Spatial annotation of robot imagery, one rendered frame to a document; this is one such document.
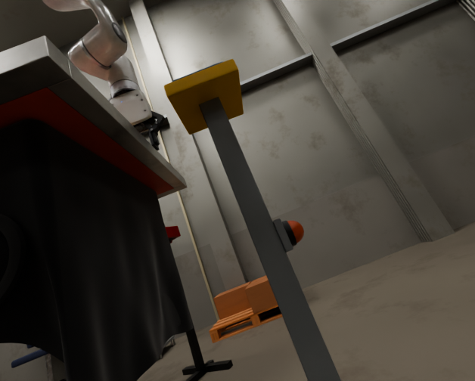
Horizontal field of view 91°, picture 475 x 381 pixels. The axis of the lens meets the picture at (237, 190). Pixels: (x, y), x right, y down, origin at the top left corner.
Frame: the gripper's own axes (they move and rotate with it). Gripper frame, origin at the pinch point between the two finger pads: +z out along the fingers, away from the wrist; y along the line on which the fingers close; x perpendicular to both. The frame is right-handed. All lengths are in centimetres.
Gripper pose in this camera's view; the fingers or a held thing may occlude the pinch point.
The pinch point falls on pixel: (141, 147)
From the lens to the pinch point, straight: 63.7
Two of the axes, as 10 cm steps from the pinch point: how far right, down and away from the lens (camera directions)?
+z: 3.6, 8.9, -2.9
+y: 9.3, -3.7, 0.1
